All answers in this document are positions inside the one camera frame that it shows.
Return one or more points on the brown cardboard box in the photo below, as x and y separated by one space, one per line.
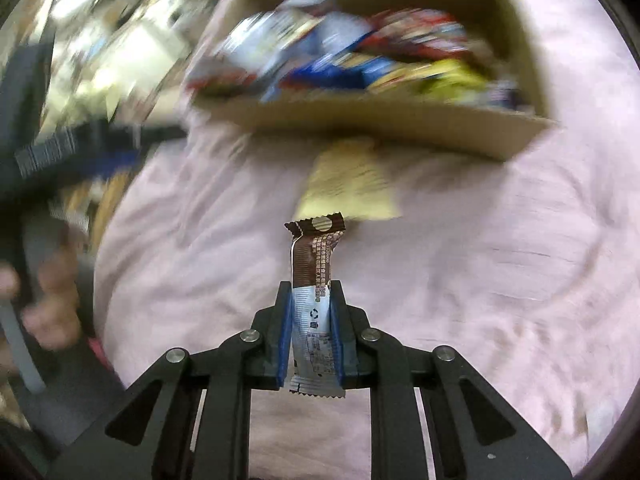
400 125

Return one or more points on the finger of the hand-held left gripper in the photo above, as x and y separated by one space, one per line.
145 134
117 162

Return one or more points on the dark blue yellow snack packet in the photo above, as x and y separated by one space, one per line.
340 67

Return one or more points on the pale yellow snack packet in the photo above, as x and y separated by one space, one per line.
350 185

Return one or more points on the brown and silver snack bar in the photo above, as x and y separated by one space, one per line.
315 270

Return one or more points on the person's grey trouser leg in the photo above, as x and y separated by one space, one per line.
70 400

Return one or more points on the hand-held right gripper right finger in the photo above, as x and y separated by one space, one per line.
337 345

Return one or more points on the blue and white snack packet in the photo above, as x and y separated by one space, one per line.
260 40

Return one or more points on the red snack packet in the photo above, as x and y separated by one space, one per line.
420 35

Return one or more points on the yellow green snack packet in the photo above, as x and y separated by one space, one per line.
450 77

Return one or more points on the person's left hand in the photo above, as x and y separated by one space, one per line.
50 305

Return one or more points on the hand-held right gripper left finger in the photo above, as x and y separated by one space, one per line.
285 340

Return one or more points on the pink blanket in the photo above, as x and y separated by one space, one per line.
500 260

